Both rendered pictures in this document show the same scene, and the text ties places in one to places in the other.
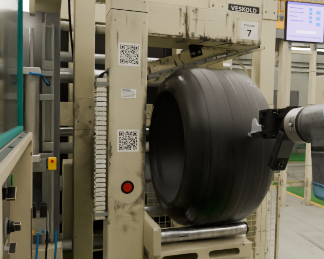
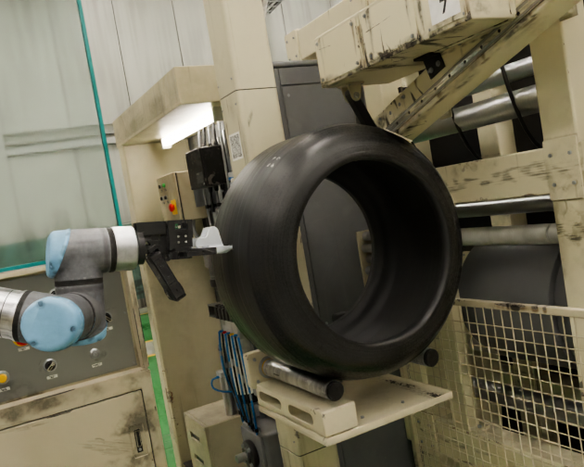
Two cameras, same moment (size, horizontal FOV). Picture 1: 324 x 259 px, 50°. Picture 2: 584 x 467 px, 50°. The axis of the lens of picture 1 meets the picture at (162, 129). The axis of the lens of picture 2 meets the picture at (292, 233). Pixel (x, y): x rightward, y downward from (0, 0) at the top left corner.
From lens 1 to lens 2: 1.92 m
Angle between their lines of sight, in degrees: 80
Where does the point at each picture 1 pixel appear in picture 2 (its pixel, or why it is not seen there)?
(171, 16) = (344, 42)
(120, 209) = not seen: hidden behind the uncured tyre
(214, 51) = (463, 50)
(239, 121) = (226, 228)
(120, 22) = (225, 113)
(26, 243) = (136, 334)
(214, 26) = (393, 25)
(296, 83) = not seen: outside the picture
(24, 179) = (127, 285)
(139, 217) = not seen: hidden behind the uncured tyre
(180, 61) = (419, 93)
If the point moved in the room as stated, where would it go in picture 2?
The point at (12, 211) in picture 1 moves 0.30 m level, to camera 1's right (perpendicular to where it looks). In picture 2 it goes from (130, 309) to (120, 324)
